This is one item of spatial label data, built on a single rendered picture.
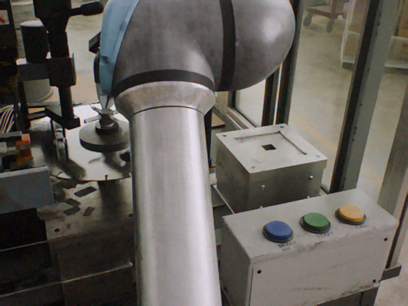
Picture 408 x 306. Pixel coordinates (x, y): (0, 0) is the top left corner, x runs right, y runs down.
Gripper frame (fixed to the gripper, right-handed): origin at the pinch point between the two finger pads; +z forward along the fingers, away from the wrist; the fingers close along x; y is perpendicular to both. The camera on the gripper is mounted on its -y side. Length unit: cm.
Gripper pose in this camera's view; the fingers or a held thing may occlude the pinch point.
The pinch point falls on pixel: (104, 103)
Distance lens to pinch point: 98.2
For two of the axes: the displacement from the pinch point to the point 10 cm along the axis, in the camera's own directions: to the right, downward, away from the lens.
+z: -2.5, 9.7, 0.1
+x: 6.9, 1.7, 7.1
